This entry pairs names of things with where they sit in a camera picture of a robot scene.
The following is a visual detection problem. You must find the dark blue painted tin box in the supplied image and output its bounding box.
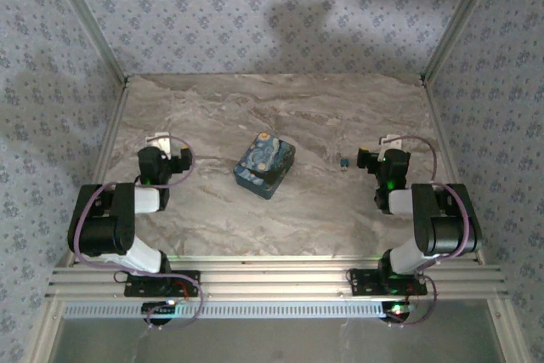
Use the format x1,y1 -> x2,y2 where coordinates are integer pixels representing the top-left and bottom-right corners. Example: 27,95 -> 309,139
232,132 -> 297,201

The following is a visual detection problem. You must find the aluminium mounting rail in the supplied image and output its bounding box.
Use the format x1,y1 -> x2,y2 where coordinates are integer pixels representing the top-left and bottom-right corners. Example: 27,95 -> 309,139
45,266 -> 509,299

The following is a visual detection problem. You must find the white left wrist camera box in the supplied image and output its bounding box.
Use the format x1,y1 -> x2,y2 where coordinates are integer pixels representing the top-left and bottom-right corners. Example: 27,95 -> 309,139
145,132 -> 172,156

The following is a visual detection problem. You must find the aluminium frame post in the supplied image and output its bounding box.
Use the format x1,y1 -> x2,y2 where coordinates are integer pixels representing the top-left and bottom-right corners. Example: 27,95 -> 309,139
419,0 -> 509,84
42,0 -> 131,86

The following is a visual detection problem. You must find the black controller board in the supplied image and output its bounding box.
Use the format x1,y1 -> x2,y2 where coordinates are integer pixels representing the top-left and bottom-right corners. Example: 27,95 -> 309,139
141,300 -> 180,315
381,300 -> 417,323

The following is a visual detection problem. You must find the purple camera cable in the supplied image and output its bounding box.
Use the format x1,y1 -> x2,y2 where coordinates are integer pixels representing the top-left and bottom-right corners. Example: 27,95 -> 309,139
387,134 -> 475,331
70,134 -> 206,332

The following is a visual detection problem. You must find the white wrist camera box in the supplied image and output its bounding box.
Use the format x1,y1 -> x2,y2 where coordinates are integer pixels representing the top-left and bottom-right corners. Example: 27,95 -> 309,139
378,134 -> 403,152
145,132 -> 172,156

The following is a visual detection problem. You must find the aluminium frame leg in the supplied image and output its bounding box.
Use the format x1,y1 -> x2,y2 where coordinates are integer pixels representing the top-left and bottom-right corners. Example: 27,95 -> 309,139
28,298 -> 65,363
487,298 -> 526,363

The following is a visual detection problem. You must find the perforated grey cable tray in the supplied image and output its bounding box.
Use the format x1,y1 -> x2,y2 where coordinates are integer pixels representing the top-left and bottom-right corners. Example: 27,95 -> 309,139
61,299 -> 413,320

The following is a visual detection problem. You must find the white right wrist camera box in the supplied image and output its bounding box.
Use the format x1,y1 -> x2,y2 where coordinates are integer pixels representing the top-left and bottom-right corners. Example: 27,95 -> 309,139
378,134 -> 403,152

